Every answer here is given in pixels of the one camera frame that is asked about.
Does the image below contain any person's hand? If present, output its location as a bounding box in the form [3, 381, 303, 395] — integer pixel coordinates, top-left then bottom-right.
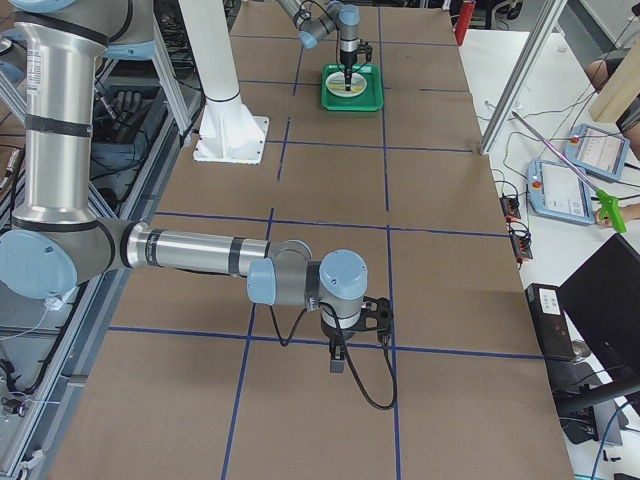
[595, 210, 614, 228]

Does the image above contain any white plate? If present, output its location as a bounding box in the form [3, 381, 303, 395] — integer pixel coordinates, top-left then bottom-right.
[324, 72, 368, 98]

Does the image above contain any green plastic tray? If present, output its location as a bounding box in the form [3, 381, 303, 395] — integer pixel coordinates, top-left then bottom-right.
[321, 64, 384, 112]

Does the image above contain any red cylinder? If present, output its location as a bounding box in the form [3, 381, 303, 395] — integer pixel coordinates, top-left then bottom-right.
[454, 0, 476, 46]

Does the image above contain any orange black circuit board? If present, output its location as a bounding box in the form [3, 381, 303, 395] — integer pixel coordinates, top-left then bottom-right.
[499, 195, 521, 220]

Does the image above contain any black box device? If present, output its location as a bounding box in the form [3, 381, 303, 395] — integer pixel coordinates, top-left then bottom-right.
[525, 283, 591, 363]

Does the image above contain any near blue teach pendant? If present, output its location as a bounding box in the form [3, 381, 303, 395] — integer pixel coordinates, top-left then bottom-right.
[527, 159, 595, 226]

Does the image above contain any blue teach pendant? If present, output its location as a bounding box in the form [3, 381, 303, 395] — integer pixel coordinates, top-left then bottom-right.
[527, 159, 595, 226]
[564, 124, 630, 181]

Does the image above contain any far blue teach pendant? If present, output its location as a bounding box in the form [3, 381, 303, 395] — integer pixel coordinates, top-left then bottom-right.
[564, 124, 630, 181]

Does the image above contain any black computer monitor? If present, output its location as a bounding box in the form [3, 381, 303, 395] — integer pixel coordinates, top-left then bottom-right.
[559, 233, 639, 375]

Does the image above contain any wooden beam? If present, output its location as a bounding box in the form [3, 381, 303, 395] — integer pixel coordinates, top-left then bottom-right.
[589, 35, 639, 123]

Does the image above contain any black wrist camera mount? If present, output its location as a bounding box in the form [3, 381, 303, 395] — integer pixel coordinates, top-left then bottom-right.
[359, 296, 394, 338]

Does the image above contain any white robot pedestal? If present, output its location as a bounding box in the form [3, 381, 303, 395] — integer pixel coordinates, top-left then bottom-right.
[179, 0, 269, 165]

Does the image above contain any aluminium frame post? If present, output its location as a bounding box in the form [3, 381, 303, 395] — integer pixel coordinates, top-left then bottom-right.
[479, 0, 567, 154]

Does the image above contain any green handled reach grabber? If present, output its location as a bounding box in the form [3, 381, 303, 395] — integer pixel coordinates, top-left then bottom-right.
[511, 110, 627, 233]

